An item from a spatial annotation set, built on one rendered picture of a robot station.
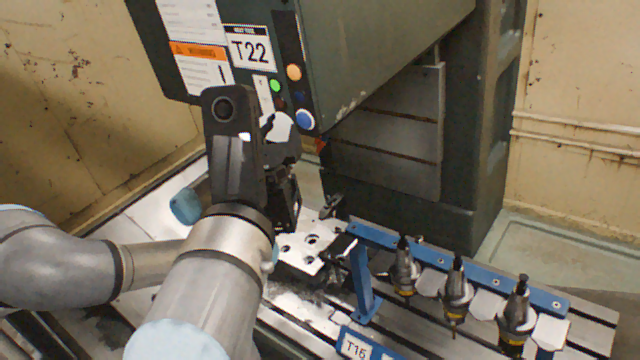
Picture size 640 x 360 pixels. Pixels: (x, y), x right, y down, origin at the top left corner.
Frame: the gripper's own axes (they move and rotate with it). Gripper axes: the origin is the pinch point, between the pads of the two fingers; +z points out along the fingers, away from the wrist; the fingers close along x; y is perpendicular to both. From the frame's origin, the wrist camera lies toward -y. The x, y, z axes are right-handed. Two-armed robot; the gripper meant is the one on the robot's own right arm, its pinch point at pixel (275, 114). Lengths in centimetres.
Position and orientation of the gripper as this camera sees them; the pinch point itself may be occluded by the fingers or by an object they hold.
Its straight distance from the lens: 51.9
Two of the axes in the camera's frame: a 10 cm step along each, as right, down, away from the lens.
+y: 1.6, 8.0, 5.8
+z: 1.3, -6.0, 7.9
